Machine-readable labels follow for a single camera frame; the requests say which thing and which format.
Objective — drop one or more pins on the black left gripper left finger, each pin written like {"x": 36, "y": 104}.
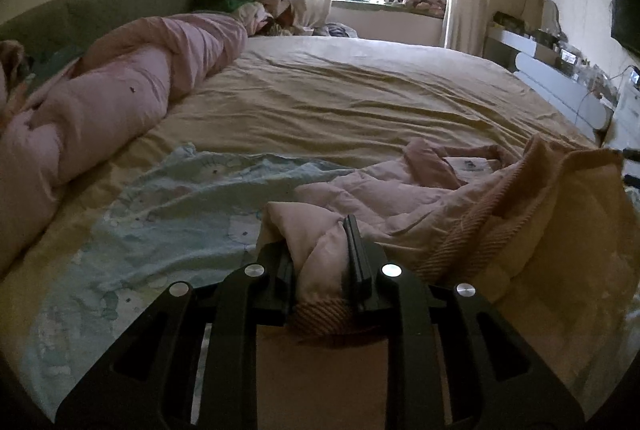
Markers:
{"x": 188, "y": 361}

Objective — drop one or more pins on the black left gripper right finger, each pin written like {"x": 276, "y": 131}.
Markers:
{"x": 453, "y": 361}

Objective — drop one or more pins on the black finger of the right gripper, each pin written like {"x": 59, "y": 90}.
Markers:
{"x": 634, "y": 156}

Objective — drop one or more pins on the pink quilted jacket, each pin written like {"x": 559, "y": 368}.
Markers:
{"x": 550, "y": 239}

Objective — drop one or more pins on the clothes pile by headboard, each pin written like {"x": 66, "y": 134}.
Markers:
{"x": 259, "y": 17}

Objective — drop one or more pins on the white drawer cabinet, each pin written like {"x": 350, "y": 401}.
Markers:
{"x": 624, "y": 129}

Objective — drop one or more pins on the white curved low bench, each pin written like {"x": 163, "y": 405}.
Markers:
{"x": 579, "y": 105}

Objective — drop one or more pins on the light blue cartoon blanket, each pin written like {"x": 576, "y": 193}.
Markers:
{"x": 195, "y": 217}

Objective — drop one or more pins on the grey desk with clutter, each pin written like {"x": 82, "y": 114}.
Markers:
{"x": 547, "y": 46}

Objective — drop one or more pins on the rolled pink duvet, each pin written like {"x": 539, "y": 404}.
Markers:
{"x": 119, "y": 89}

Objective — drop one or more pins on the beige bed sheet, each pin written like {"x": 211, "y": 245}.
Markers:
{"x": 354, "y": 102}

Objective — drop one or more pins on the black wall television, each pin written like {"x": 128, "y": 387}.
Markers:
{"x": 625, "y": 26}

